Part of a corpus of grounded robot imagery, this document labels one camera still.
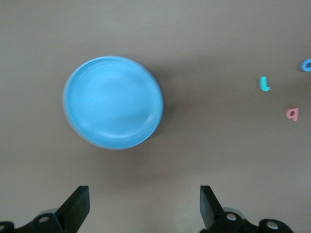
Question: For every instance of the blue plate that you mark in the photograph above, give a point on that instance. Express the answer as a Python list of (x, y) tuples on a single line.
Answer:
[(113, 103)]

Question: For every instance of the pink foam letter q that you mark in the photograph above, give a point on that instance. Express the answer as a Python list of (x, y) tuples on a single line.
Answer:
[(289, 114)]

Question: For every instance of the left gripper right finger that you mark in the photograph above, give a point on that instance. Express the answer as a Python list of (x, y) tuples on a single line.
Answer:
[(209, 208)]

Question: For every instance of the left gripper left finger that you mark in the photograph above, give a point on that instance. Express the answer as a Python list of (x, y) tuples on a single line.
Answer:
[(75, 208)]

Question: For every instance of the teal foam letter l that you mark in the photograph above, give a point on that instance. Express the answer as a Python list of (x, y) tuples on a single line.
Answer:
[(263, 83)]

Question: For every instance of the brown table cover sheet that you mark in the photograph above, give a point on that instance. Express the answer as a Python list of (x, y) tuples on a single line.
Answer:
[(206, 36)]

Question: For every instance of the blue foam letter o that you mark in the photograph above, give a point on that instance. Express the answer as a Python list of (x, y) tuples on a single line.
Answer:
[(302, 66)]

